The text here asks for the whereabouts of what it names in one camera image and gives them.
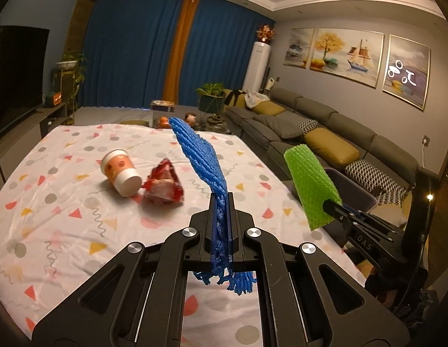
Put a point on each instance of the white standing air conditioner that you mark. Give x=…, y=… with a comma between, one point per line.
x=257, y=67

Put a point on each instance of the blue curtain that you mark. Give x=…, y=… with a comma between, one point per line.
x=130, y=50
x=227, y=50

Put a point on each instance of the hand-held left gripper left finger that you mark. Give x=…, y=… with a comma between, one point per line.
x=211, y=224

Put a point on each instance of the purple sky painting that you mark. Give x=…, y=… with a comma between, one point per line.
x=406, y=72

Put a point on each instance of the large yellow cushion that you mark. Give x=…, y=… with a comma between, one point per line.
x=330, y=144

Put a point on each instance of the orange flower bouquet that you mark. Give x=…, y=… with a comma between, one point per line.
x=265, y=33

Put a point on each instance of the grey sofa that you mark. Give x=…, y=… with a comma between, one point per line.
x=346, y=123

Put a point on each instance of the grey landscape painting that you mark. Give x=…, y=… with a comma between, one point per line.
x=299, y=47

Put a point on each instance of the orange curtain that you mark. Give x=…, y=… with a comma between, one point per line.
x=180, y=50

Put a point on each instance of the printed box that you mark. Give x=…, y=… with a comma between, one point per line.
x=162, y=105

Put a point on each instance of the potted vine plant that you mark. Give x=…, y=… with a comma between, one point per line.
x=68, y=64

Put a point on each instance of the black television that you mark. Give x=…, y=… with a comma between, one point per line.
x=17, y=79

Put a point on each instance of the brown curtain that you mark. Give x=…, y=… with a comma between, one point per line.
x=81, y=43

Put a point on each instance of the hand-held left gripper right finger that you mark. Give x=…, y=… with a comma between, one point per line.
x=231, y=231

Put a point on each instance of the metal plant stand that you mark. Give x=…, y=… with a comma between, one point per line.
x=64, y=86

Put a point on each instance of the large black white patterned cushion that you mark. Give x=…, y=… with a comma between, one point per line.
x=375, y=177

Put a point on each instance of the wall socket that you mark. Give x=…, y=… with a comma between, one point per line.
x=426, y=141

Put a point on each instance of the dark coffee table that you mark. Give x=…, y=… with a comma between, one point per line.
x=180, y=110

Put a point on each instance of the red snack wrapper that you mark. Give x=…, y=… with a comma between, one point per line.
x=162, y=184

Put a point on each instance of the grey plastic bin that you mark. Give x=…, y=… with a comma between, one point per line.
x=354, y=191

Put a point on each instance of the tree and sailboat painting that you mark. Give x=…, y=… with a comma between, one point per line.
x=346, y=56

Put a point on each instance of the green potted plant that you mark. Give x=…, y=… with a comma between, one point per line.
x=210, y=97

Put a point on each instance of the orange dotted paper cup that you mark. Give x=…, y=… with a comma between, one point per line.
x=119, y=170

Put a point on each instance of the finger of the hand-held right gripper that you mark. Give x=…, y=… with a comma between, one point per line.
x=351, y=210
x=336, y=209

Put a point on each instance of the grey television cabinet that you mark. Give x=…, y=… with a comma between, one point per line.
x=28, y=126

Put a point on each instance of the small yellow cushion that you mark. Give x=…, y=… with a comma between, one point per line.
x=267, y=108

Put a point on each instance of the small black white patterned cushion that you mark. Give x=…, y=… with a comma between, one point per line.
x=306, y=125

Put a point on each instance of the blue foam net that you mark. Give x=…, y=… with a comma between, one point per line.
x=202, y=155

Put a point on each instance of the green foam net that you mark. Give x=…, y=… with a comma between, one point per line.
x=307, y=180

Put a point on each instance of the white cloth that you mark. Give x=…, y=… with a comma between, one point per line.
x=256, y=99

